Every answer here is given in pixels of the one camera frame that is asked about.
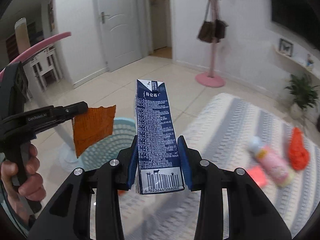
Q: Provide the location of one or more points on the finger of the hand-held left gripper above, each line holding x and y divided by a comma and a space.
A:
52, 127
55, 113

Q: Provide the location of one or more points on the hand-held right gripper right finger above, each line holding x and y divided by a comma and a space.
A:
185, 165

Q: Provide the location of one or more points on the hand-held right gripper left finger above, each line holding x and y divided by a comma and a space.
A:
131, 165

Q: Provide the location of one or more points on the light blue plastic basket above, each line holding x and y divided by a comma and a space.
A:
120, 135

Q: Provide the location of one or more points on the orange crinkled wrapper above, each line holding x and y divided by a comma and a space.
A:
92, 130

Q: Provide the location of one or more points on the dark blue milk carton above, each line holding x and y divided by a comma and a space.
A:
155, 130

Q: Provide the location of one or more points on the person's left hand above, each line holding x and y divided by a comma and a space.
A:
32, 170

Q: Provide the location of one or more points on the orange floor mat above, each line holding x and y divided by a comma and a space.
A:
121, 192

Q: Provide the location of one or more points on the white dining chair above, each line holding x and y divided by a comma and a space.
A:
52, 65
37, 72

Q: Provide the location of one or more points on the grey white striped cloth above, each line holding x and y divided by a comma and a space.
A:
225, 130

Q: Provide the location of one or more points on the pink rimmed glass table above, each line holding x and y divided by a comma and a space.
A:
50, 41

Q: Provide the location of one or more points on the small red packet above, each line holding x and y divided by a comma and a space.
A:
257, 176

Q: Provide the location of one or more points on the dark wooden cabinet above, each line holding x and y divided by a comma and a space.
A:
11, 45

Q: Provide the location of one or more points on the tall beige cylinder appliance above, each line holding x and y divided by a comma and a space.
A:
22, 37

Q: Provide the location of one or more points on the pink plastic bottle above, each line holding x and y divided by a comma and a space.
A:
271, 162

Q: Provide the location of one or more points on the white door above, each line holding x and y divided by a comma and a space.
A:
117, 37

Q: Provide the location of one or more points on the pink coat rack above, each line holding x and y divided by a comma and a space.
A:
212, 62

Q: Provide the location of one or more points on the orange mesh bag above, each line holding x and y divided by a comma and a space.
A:
298, 150

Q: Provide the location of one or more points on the brown hanging bag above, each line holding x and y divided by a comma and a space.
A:
206, 33

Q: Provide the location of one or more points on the green potted plant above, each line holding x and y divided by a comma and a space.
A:
302, 92

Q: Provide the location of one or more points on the black hanging bag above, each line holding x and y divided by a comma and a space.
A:
221, 28

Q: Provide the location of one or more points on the hallway door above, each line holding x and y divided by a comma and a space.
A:
160, 17

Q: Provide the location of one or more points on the framed butterfly picture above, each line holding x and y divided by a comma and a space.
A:
285, 47

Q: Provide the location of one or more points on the small colourful figurine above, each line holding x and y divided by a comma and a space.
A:
310, 61

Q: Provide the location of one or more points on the red wall picture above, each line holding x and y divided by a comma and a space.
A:
51, 11

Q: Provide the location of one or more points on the white curved wall shelf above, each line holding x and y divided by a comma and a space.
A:
295, 61

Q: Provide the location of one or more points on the black wall television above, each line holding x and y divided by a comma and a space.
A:
295, 10

